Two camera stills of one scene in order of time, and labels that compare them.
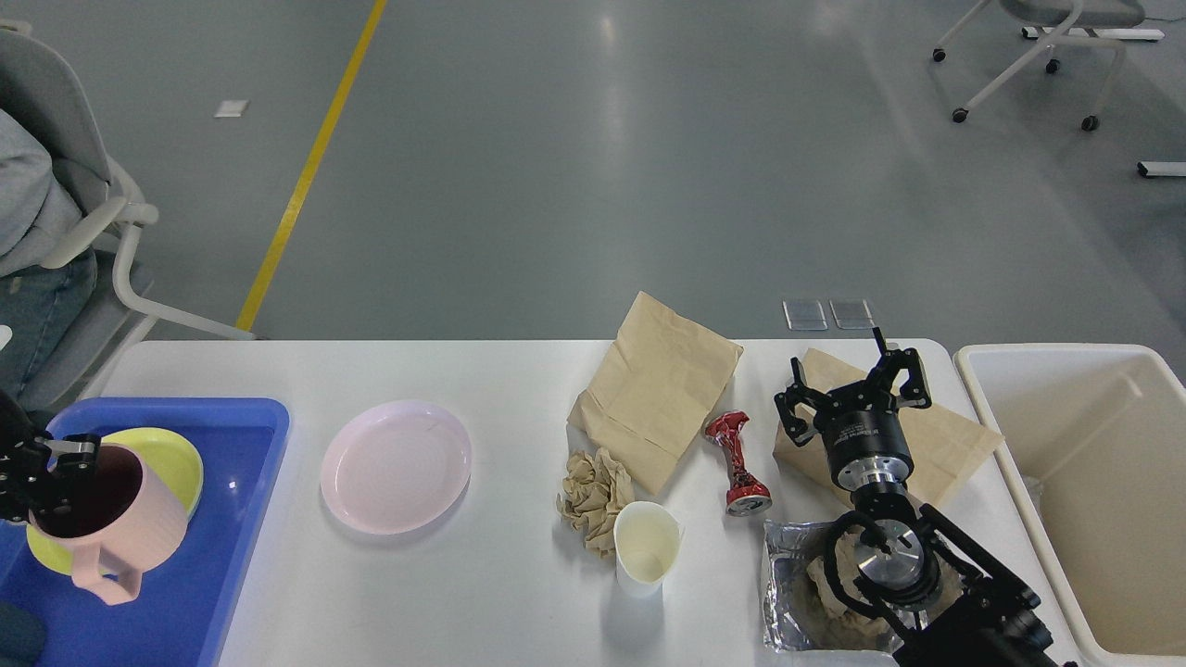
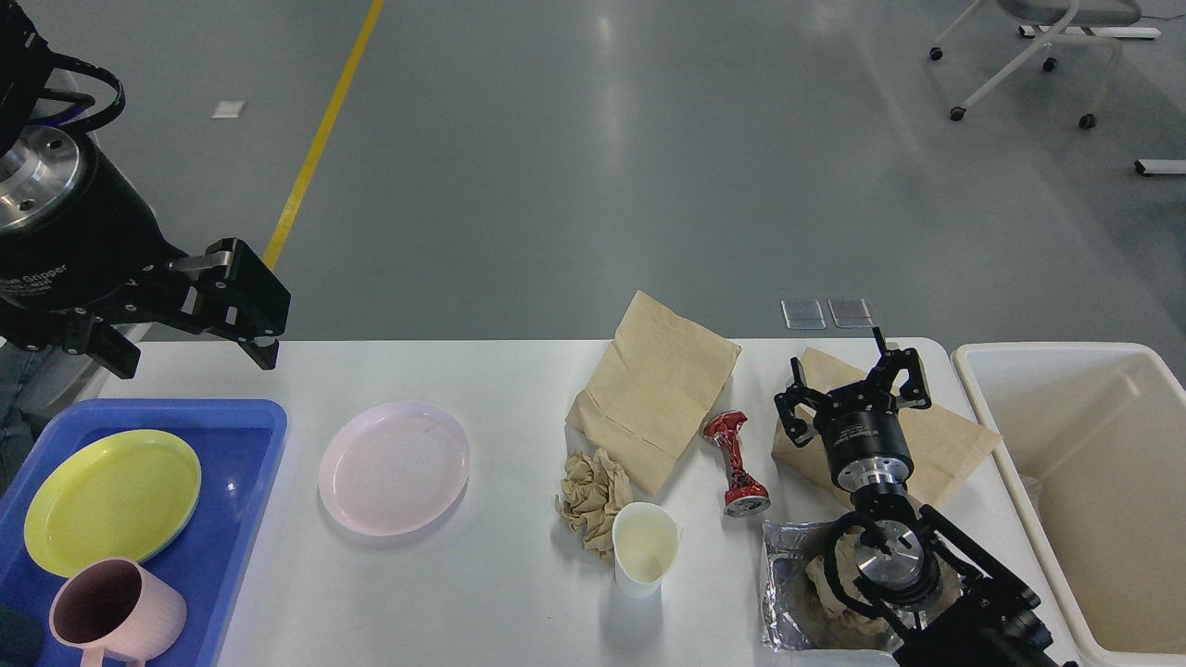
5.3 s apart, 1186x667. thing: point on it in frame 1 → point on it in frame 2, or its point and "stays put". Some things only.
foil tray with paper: (794, 617) stays put
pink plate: (396, 468) stays put
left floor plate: (804, 315) stays put
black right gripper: (866, 442) stays put
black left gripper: (24, 484) → (75, 240)
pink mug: (117, 519) → (113, 604)
